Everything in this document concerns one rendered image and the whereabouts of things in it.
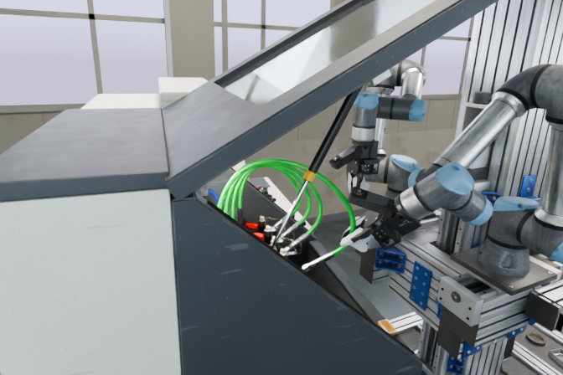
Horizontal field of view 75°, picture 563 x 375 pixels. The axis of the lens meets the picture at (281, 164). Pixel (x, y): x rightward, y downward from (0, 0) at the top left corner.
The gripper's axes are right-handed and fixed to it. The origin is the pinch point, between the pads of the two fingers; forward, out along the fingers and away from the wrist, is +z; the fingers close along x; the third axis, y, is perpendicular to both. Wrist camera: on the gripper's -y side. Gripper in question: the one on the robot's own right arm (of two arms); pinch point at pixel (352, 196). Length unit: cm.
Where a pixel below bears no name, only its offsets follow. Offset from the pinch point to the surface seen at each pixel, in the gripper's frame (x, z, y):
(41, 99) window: 186, -12, -137
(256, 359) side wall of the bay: -47, 13, -46
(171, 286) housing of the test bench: -47, -7, -62
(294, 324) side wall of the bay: -47, 6, -38
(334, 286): -5.7, 31.5, -7.0
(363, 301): -21.5, 26.5, -5.3
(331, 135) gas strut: -45, -33, -32
